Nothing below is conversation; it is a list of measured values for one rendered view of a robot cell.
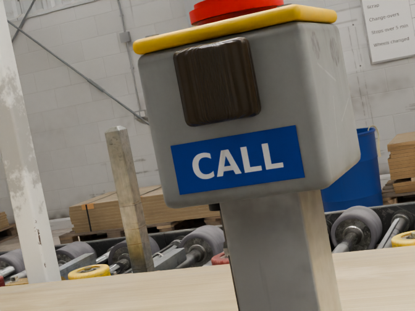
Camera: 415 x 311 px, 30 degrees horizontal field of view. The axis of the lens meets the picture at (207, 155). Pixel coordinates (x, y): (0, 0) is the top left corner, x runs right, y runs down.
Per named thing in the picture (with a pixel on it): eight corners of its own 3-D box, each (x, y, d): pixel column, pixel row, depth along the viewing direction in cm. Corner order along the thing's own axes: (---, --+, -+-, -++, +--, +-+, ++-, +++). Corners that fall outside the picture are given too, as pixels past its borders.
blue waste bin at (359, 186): (388, 226, 568) (371, 128, 562) (312, 234, 589) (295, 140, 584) (398, 209, 622) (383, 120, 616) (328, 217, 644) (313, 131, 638)
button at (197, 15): (273, 27, 30) (265, -16, 30) (180, 47, 32) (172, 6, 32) (298, 28, 34) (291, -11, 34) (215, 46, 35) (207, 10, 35)
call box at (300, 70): (335, 208, 29) (297, 0, 28) (166, 228, 31) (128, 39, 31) (366, 176, 35) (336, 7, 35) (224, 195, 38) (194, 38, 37)
